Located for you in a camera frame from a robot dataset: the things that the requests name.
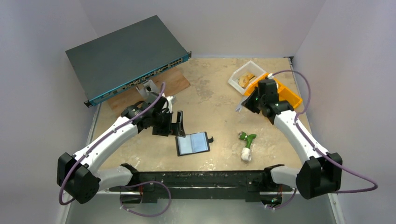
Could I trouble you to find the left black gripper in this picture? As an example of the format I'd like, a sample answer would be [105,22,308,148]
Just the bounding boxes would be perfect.
[151,110,184,137]

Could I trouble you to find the black leather card holder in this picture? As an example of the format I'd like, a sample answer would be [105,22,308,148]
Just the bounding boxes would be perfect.
[175,132,214,156]

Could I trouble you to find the gold VIP card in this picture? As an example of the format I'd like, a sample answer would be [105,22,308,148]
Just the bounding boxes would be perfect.
[238,71,256,88]

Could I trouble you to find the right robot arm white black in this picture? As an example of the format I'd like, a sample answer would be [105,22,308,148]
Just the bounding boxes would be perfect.
[242,79,343,199]

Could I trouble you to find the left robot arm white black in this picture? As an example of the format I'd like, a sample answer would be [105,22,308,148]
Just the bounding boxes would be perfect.
[57,92,185,205]

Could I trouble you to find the white plastic bin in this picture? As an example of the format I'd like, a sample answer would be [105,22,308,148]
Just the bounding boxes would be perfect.
[227,60,266,95]

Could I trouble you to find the green white pipe fitting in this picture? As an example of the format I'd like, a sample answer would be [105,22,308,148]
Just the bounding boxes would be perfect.
[238,132,257,162]

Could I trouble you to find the small metal bracket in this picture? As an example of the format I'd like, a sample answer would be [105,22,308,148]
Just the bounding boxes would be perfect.
[136,79,160,99]

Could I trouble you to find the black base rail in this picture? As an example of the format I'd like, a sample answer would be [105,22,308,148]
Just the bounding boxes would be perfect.
[109,168,292,204]

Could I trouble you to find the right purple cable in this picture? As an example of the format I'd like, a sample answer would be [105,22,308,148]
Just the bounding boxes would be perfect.
[267,70,379,194]

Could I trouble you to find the purple cable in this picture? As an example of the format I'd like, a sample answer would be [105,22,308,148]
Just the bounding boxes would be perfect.
[58,82,166,206]
[267,70,379,194]

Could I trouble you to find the grey blue network switch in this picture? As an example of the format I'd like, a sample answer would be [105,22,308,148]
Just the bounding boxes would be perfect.
[65,15,191,107]

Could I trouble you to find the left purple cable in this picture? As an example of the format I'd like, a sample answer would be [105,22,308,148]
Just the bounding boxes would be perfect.
[58,82,166,206]

